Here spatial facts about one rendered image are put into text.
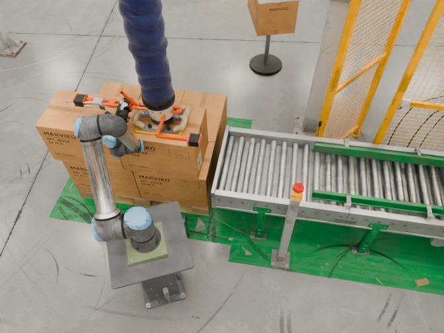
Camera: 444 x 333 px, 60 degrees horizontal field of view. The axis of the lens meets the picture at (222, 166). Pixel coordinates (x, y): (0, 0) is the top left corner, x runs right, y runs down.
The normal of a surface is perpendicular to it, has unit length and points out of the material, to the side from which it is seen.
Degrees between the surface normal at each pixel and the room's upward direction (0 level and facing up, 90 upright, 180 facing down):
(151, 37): 75
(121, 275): 0
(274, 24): 90
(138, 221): 4
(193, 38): 0
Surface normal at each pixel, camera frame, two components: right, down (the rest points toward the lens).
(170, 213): -0.01, -0.61
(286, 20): 0.13, 0.78
